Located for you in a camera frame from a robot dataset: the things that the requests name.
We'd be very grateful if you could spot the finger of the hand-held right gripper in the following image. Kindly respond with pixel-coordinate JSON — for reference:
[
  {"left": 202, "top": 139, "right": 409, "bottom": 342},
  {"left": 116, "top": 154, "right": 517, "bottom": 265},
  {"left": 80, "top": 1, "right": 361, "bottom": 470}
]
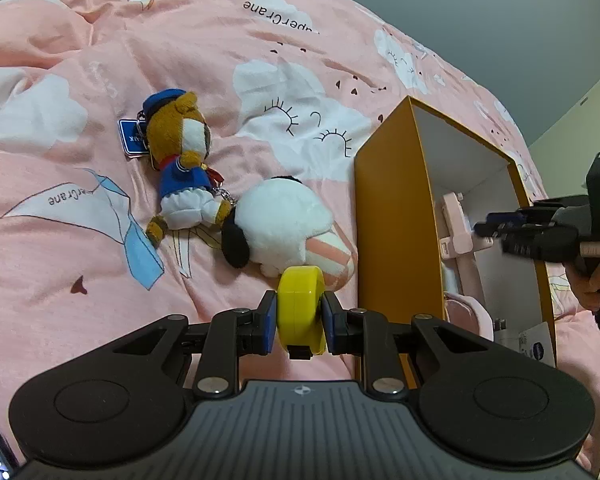
[
  {"left": 472, "top": 210, "right": 553, "bottom": 239},
  {"left": 500, "top": 225, "right": 582, "bottom": 264}
]

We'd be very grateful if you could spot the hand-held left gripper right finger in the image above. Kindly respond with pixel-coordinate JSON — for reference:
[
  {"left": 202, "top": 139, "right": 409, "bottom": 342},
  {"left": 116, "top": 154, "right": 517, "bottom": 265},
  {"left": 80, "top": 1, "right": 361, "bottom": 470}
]
[{"left": 321, "top": 290, "right": 493, "bottom": 400}]

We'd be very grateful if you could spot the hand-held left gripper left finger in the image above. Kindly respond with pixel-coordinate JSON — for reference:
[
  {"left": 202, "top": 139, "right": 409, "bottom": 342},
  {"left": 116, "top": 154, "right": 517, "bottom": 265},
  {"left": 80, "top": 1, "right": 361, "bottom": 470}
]
[{"left": 111, "top": 289, "right": 278, "bottom": 401}]

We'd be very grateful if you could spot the yellow round case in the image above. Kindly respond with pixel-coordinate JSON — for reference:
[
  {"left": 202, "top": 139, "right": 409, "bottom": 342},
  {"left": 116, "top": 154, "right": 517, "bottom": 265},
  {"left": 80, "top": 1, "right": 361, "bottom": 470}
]
[{"left": 276, "top": 266, "right": 328, "bottom": 360}]

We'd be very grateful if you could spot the pink folding stick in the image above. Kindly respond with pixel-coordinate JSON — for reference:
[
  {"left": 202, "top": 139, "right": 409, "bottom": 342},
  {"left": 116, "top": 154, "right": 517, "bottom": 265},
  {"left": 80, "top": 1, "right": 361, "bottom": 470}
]
[{"left": 437, "top": 191, "right": 496, "bottom": 296}]

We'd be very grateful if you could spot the pink fabric pouch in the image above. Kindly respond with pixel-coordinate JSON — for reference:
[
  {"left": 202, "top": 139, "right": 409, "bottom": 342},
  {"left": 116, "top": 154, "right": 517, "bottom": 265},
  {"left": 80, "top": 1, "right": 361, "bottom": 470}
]
[{"left": 444, "top": 294, "right": 495, "bottom": 342}]

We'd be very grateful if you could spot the orange cardboard box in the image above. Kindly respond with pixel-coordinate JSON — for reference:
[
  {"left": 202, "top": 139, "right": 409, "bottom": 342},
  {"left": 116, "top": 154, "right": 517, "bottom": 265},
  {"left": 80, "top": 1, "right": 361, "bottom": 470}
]
[{"left": 354, "top": 95, "right": 559, "bottom": 393}]

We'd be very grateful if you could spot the person's right hand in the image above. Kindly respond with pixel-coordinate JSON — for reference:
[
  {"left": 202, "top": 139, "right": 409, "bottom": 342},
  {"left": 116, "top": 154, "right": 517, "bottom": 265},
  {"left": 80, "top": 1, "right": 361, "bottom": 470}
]
[{"left": 567, "top": 255, "right": 600, "bottom": 316}]

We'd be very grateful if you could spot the white dog plush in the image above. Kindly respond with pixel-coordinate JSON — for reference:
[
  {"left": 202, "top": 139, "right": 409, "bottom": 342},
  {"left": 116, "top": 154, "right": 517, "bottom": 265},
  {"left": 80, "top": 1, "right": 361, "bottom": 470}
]
[{"left": 221, "top": 175, "right": 357, "bottom": 291}]

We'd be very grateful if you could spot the white card with blue circle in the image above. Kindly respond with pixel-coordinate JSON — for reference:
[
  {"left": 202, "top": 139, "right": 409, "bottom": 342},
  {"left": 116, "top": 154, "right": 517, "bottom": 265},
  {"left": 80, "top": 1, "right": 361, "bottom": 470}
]
[{"left": 517, "top": 322, "right": 557, "bottom": 366}]

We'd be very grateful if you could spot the blue plush tag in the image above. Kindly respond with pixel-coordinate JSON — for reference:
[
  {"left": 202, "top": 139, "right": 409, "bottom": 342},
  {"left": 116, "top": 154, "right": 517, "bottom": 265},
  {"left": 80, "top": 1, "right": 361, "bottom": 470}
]
[{"left": 117, "top": 119, "right": 153, "bottom": 159}]

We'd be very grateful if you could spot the pink printed blanket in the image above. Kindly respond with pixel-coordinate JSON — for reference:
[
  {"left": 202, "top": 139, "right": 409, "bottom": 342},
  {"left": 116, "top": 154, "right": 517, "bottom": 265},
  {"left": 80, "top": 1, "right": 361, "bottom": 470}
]
[{"left": 0, "top": 0, "right": 600, "bottom": 480}]

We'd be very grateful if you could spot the brown bear plush keychain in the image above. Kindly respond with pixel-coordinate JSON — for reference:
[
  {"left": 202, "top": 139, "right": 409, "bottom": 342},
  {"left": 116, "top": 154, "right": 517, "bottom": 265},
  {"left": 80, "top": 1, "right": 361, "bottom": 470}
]
[{"left": 141, "top": 89, "right": 238, "bottom": 249}]

